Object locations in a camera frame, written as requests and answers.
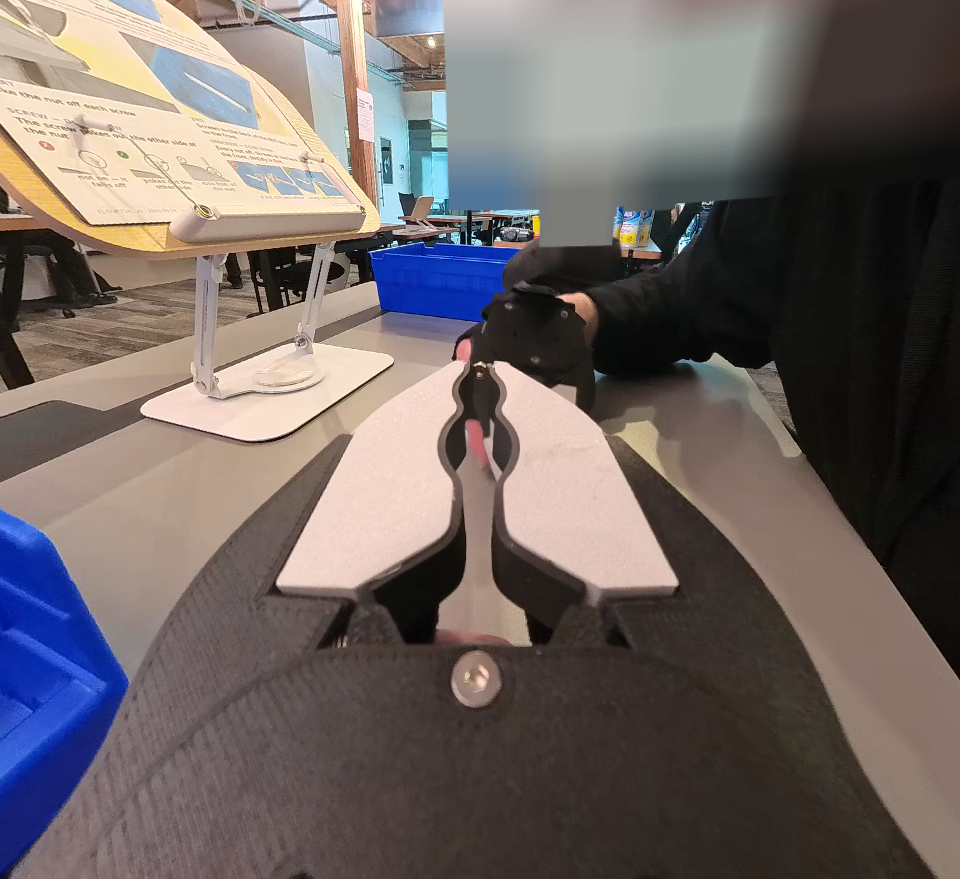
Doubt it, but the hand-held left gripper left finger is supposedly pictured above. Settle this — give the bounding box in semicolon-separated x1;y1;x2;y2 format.
274;361;469;645

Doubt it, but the wipes canister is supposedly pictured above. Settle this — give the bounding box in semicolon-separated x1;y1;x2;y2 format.
612;206;655;250

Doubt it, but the blue plastic bin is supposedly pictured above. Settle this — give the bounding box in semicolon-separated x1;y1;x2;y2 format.
369;243;526;323
0;509;131;879

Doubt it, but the grey desk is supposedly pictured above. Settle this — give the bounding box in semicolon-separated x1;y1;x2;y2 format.
0;282;960;879

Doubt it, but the person's right hand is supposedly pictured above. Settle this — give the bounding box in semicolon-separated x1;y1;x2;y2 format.
559;291;603;349

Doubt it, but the person's right forearm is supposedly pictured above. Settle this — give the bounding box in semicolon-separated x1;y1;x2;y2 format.
587;200;796;379

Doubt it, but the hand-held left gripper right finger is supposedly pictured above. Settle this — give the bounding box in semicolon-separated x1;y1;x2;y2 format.
489;363;681;645

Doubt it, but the instruction sheet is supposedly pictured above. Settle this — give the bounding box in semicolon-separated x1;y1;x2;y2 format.
0;0;363;228

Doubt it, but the wooden board stand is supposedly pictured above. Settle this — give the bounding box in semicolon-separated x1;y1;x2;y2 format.
0;0;396;444

